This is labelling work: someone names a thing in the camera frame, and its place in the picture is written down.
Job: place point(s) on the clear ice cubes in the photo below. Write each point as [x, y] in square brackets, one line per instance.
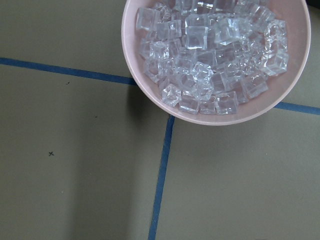
[210, 56]

